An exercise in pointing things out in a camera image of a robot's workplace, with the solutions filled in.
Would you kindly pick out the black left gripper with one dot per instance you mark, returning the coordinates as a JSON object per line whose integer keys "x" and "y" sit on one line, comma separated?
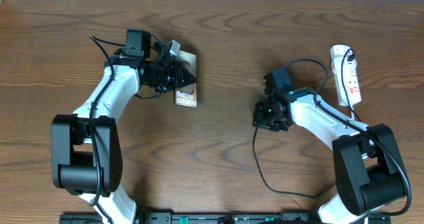
{"x": 177, "y": 70}

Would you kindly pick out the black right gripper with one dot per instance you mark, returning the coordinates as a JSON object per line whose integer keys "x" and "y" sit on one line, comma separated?
{"x": 258, "y": 120}

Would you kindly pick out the Galaxy S25 Ultra smartphone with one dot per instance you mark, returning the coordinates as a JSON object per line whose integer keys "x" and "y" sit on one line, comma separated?
{"x": 186, "y": 96}

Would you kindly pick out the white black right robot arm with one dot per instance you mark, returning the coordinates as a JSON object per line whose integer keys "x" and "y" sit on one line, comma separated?
{"x": 370, "y": 177}

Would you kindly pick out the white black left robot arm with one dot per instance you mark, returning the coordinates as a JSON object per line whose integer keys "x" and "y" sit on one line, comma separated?
{"x": 86, "y": 154}

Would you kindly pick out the white power strip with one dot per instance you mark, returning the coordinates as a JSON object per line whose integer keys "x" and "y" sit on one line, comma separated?
{"x": 343, "y": 65}

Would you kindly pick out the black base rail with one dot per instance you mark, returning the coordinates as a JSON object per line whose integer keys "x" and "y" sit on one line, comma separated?
{"x": 168, "y": 218}

